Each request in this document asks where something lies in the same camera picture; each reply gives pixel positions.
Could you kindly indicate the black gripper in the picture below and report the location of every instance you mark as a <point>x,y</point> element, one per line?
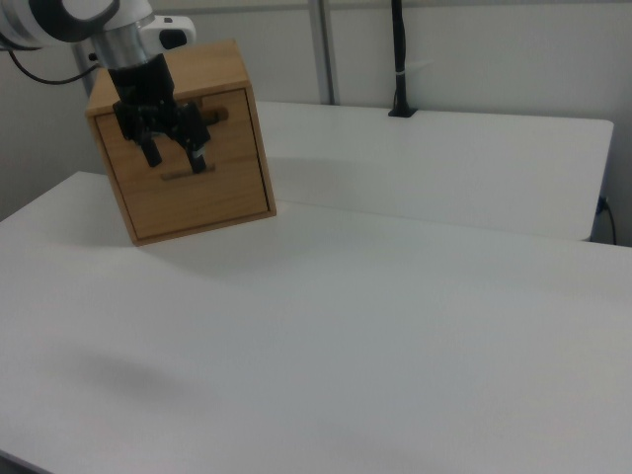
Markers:
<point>143,89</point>

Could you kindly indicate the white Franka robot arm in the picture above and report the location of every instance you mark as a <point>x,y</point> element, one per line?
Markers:
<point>49,20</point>

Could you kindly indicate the grey metal wall post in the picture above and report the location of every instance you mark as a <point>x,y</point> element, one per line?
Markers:
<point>326,49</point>

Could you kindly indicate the wooden drawer cabinet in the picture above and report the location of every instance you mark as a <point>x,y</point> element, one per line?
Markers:
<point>212,64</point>

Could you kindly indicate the black pole with clamp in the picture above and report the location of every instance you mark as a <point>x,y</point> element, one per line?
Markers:
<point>399,49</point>

